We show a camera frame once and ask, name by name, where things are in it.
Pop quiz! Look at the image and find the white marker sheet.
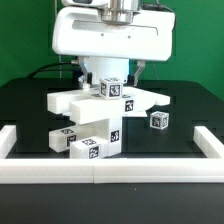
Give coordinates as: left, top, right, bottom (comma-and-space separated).
122, 110, 147, 117

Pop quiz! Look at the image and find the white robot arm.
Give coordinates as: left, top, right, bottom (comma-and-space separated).
52, 0, 176, 85

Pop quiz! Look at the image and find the white chair back frame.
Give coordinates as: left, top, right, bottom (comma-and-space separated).
47, 86, 170, 125

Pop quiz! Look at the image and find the white U-shaped fence frame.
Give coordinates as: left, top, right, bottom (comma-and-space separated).
0, 125, 224, 184

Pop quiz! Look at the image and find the black cable bundle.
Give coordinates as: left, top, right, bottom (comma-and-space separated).
25, 59, 81, 80

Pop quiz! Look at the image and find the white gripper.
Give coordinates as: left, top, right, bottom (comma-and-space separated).
52, 7, 175, 88

